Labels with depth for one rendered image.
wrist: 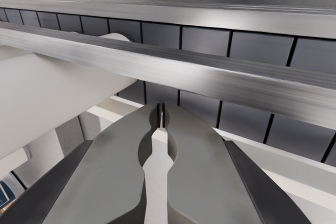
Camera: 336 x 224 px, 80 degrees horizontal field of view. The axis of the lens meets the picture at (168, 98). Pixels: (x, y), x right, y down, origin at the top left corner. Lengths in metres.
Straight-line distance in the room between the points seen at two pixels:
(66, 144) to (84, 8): 0.28
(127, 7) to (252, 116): 0.14
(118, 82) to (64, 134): 0.27
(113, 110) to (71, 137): 0.25
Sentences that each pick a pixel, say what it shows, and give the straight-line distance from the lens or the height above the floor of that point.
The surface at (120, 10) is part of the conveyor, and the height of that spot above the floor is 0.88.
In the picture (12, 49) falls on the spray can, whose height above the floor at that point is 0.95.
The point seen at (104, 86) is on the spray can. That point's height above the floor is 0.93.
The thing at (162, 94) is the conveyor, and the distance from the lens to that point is 0.19.
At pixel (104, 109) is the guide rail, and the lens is 0.20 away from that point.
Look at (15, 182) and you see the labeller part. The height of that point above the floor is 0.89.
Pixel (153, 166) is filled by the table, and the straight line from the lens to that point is 0.36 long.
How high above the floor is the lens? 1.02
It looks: 49 degrees down
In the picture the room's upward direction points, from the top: 130 degrees counter-clockwise
